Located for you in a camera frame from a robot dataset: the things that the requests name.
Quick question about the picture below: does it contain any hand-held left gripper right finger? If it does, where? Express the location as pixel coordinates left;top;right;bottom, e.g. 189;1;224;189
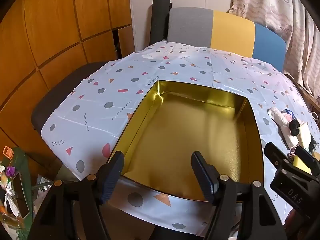
191;151;284;240

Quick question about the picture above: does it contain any white fluffy towel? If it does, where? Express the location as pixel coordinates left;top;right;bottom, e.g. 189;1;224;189
267;106;300;148

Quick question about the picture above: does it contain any cream woven cloth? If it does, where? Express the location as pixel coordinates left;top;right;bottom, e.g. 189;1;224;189
293;122;320;175

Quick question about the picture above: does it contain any clear plastic wrap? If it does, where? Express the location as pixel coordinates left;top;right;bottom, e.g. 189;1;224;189
31;175;54;195

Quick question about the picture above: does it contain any gold-lined tin box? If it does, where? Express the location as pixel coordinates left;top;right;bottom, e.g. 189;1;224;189
107;80;265;202

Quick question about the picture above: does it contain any blue tissue pack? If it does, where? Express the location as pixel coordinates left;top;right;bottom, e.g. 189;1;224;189
282;108;297;120

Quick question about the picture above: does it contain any patterned plastic tablecloth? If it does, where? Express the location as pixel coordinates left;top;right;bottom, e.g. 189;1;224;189
41;41;320;238

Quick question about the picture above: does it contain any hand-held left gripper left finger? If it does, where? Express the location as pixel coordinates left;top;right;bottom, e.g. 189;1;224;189
27;151;125;240

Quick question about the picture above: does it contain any wooden desk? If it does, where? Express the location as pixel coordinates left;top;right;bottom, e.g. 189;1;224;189
285;73;320;113

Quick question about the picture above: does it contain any grey yellow blue chair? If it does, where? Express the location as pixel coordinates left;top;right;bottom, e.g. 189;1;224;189
167;7;287;73

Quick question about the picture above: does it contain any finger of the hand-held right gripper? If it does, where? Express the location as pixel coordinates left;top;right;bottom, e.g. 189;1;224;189
264;142;293;173
295;146;316;175

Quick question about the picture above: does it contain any beige starfish print curtain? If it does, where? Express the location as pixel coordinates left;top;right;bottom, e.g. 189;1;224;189
226;0;320;99

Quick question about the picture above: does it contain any black hairpiece with coloured bands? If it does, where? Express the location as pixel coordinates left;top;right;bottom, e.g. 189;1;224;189
289;119;320;154

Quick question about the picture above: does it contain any pink towel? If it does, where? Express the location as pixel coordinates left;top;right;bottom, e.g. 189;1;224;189
279;114;295;127

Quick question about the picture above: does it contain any dark grey chair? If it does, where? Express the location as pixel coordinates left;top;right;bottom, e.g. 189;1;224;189
30;61;108;164

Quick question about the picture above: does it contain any wooden wardrobe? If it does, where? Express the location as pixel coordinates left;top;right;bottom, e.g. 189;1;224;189
0;0;136;180

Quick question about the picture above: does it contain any green bag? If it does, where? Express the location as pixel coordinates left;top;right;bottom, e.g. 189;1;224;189
0;146;37;240

